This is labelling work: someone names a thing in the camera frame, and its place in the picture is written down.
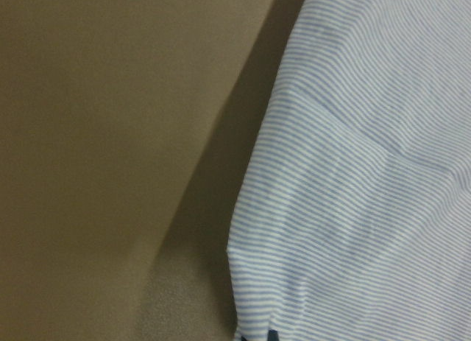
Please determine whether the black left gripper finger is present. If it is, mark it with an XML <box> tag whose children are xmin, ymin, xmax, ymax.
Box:
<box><xmin>266</xmin><ymin>329</ymin><xmax>279</xmax><ymax>341</ymax></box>

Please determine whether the light blue striped shirt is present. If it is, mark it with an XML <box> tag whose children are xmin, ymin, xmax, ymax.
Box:
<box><xmin>227</xmin><ymin>0</ymin><xmax>470</xmax><ymax>340</ymax></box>

